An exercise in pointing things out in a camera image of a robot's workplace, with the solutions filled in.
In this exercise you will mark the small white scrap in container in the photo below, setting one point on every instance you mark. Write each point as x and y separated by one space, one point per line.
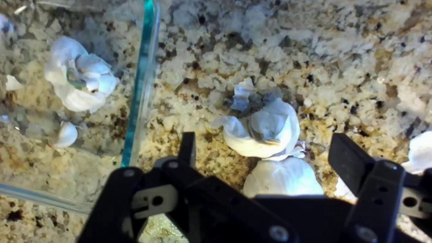
67 134

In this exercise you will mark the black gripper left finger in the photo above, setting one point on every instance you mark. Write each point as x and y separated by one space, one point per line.
197 207

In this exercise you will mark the square clear glass bowl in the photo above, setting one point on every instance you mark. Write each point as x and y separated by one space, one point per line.
143 90

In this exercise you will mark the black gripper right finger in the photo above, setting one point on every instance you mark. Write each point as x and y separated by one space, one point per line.
379 194

